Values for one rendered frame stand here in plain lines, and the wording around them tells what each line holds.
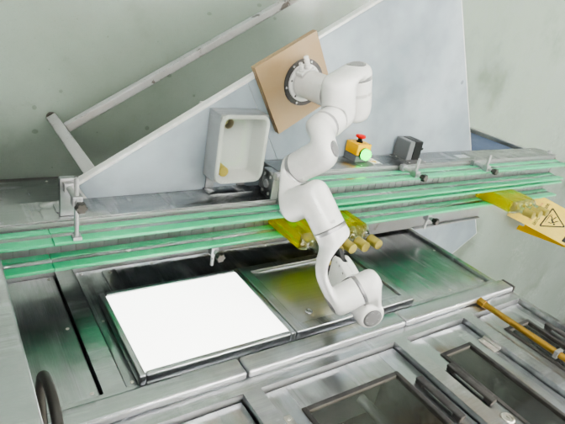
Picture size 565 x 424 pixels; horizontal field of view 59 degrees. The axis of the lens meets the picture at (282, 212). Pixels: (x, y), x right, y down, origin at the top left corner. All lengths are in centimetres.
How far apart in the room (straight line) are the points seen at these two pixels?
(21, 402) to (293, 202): 76
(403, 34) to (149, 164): 106
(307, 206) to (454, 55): 125
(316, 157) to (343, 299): 35
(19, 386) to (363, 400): 85
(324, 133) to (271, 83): 46
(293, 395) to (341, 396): 12
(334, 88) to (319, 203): 33
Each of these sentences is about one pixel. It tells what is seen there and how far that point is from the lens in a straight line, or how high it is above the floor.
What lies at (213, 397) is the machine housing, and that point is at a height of 141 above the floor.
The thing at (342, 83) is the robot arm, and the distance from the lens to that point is 136.
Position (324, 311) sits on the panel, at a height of 126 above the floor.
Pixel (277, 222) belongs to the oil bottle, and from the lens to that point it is 166.
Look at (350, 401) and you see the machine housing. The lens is 130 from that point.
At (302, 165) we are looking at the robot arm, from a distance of 127.
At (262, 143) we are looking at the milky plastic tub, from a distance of 162.
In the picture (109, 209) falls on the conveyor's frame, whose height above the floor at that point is 84.
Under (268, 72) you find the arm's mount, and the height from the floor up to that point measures 77.
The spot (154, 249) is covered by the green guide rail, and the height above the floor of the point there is 94.
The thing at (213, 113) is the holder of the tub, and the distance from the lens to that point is 157.
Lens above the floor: 213
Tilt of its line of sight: 46 degrees down
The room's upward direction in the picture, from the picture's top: 128 degrees clockwise
